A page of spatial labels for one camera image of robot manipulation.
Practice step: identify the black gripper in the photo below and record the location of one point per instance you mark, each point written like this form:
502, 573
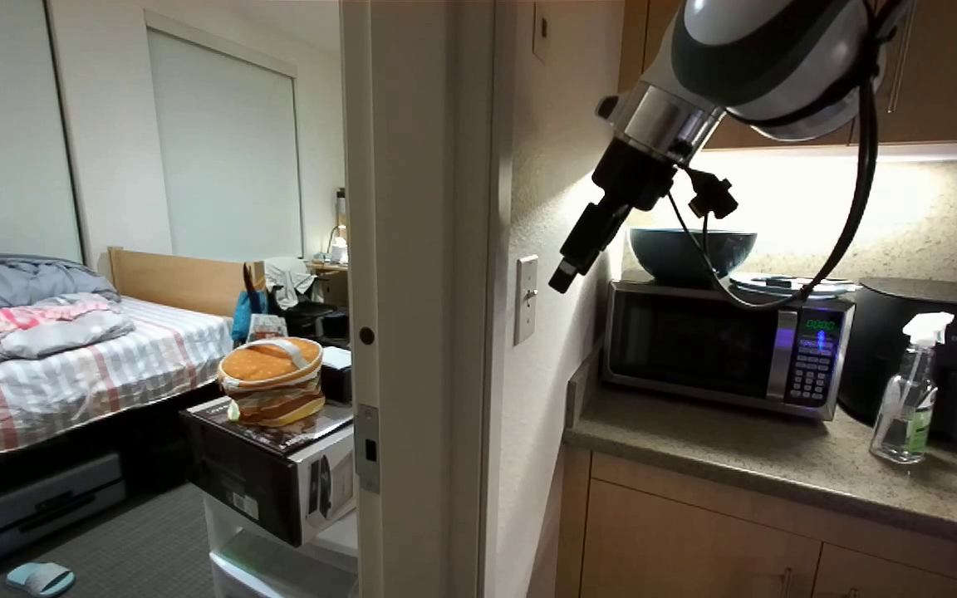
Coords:
631, 179

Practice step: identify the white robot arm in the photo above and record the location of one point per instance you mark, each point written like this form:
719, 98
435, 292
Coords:
784, 66

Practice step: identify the dark blue bowl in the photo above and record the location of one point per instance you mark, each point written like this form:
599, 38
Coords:
690, 261

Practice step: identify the stainless steel microwave oven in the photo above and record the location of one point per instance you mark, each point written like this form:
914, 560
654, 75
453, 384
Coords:
694, 343

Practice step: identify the grey stone countertop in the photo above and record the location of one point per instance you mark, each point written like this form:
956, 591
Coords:
818, 465

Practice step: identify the wooden upper cabinet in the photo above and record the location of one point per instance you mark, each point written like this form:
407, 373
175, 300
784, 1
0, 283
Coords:
917, 79

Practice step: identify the wooden lower kitchen cabinet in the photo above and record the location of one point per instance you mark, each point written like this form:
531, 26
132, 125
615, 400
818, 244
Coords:
648, 531

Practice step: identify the clear spray bottle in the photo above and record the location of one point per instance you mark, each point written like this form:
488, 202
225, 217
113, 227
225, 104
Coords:
905, 410

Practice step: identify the woven straw basket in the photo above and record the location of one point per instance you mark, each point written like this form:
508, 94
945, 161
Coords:
272, 381

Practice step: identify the black cardboard box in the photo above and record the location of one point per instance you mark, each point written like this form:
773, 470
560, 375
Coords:
289, 482

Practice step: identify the wooden headboard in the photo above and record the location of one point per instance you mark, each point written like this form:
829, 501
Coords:
176, 281

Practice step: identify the clear storage bin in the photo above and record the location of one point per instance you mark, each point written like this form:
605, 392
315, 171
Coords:
250, 563

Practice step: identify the bed with striped bedding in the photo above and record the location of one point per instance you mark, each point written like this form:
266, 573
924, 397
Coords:
75, 351

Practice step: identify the under bed storage case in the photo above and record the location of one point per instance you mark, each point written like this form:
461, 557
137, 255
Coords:
62, 500

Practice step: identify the blue slipper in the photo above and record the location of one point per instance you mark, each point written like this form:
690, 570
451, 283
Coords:
41, 578

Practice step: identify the white wall light switch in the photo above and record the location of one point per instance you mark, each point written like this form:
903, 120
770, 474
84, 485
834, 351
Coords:
525, 296

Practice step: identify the white door frame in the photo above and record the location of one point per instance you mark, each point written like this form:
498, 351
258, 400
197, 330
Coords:
421, 189

